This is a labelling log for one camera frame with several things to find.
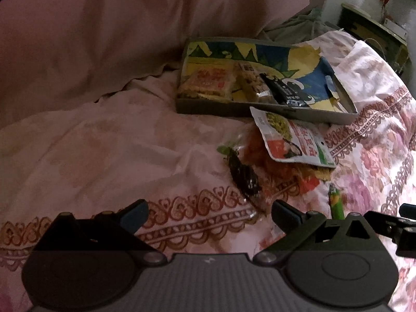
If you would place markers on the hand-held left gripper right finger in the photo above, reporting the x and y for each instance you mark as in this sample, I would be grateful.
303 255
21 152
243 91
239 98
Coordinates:
286 216

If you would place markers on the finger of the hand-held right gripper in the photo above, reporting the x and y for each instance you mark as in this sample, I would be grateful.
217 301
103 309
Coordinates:
380 222

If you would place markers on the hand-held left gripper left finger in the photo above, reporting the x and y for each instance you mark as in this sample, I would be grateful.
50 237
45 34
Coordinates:
135 214

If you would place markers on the orange snack bag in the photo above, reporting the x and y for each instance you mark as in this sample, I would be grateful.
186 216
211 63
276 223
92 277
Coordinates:
286 175

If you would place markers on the green snack stick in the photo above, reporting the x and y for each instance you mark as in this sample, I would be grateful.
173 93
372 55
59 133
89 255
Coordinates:
336 203

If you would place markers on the clear packet of dark snack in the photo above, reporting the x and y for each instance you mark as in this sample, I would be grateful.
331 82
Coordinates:
245 175

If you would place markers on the white and green snack pouch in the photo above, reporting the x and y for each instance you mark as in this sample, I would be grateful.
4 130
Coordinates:
292 138

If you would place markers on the dark blue snack packet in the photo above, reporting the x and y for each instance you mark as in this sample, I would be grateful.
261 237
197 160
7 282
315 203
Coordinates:
286 91

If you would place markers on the clear peanut packet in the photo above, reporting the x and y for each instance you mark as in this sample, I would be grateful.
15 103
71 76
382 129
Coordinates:
255 83

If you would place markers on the grey tray with dinosaur print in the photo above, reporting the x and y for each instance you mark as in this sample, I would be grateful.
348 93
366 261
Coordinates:
305 71

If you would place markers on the clear rice cracker packet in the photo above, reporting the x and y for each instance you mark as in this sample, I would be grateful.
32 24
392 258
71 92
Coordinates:
206 83

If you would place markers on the floral blanket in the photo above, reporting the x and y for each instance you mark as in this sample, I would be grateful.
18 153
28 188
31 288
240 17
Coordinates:
130 156

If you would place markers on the pink sheet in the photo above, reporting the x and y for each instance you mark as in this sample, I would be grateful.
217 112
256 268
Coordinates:
97 32

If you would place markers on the dark wooden desk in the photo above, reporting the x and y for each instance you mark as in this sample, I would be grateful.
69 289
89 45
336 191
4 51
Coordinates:
373 29

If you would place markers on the grey cloth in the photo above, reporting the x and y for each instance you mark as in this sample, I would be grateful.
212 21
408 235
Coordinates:
300 22

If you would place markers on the white box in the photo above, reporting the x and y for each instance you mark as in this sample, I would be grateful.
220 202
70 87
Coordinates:
394 26

